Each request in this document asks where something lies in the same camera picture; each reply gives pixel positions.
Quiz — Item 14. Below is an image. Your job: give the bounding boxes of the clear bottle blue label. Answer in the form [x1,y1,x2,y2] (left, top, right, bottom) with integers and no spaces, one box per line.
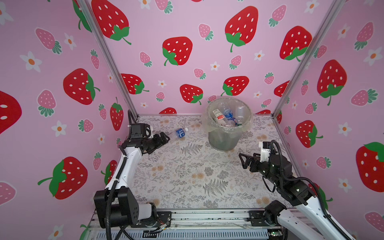
[220,103,236,123]
[168,128,189,141]

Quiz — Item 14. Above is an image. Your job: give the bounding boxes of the clear bottle green cap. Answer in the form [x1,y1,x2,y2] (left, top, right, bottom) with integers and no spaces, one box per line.
[235,106,245,126]

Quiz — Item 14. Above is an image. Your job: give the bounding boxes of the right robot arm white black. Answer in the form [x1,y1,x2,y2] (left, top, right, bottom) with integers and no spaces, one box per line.
[239,150,353,240]

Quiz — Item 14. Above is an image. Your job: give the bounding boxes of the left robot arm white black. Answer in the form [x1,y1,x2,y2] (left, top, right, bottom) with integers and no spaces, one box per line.
[94,123,170,240]

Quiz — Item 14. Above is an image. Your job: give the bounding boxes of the mesh waste bin with liner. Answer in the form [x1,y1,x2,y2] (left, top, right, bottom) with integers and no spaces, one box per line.
[202,97,252,152]

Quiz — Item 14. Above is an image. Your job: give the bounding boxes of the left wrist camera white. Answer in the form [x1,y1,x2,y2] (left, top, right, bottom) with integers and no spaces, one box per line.
[144,125,153,138]

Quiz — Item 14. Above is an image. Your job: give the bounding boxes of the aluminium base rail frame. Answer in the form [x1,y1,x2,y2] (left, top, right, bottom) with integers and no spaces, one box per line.
[83,208,340,240]

